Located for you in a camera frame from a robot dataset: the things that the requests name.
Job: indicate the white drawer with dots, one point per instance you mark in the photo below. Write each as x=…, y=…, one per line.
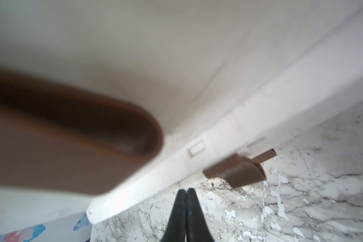
x=91, y=91
x=326, y=81

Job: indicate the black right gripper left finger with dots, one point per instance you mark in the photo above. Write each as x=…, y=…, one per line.
x=176, y=227

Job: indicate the white drawer cabinet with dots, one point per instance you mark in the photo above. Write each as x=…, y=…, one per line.
x=22, y=208

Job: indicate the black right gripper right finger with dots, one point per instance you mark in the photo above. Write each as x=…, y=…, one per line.
x=196, y=229

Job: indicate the white bottom drawer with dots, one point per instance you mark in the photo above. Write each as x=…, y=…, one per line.
x=326, y=81

